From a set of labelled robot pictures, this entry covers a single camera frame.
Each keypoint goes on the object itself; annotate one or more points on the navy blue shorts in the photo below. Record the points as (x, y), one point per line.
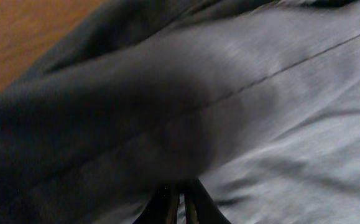
(259, 100)

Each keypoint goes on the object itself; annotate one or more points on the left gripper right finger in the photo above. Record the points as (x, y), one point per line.
(200, 205)

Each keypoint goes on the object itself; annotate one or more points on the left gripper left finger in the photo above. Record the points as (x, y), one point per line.
(162, 208)

